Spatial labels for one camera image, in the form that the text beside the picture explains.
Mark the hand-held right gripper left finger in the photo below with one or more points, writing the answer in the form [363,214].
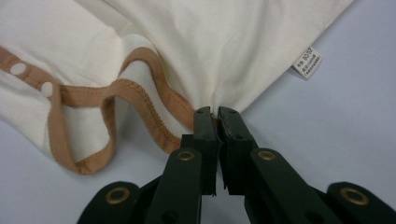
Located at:
[207,149]

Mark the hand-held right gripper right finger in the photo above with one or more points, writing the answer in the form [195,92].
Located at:
[238,155]

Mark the cream baby bodysuit brown trim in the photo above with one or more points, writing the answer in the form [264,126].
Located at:
[218,46]

